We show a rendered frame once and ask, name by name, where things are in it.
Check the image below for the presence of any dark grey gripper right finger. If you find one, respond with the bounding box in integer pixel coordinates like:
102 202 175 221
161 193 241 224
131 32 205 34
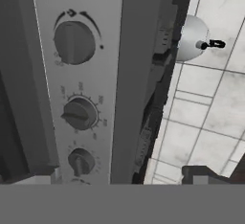
181 165 234 185

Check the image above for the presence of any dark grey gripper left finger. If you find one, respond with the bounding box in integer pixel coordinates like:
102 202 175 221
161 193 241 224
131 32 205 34
0 165 61 185

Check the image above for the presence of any small grey oven knob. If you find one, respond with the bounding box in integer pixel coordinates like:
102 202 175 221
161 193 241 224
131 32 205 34
67 147 97 177

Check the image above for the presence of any medium grey oven knob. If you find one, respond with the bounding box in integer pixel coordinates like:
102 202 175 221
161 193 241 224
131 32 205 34
60 96 100 131

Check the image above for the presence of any large grey oven knob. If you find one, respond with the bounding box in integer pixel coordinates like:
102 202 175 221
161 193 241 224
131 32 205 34
53 20 97 66

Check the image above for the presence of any grey toaster oven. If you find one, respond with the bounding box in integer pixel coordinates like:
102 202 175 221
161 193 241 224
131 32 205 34
0 0 196 185

